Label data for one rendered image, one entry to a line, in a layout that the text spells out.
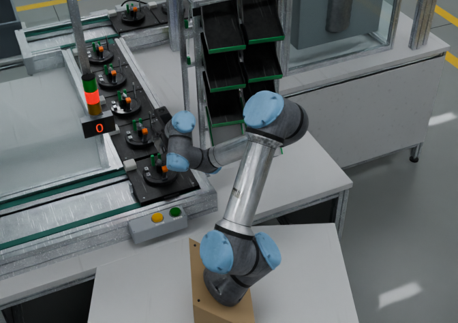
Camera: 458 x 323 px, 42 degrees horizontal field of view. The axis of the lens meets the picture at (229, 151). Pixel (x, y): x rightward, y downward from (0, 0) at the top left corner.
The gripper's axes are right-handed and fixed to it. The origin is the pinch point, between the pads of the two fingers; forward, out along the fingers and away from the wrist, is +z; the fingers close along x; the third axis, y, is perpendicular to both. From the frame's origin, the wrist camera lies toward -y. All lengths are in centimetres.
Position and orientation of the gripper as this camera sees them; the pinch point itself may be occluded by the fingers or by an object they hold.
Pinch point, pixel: (161, 137)
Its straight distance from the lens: 226.2
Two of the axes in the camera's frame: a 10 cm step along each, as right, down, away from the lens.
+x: 8.9, -2.8, 3.6
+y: 3.3, 9.4, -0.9
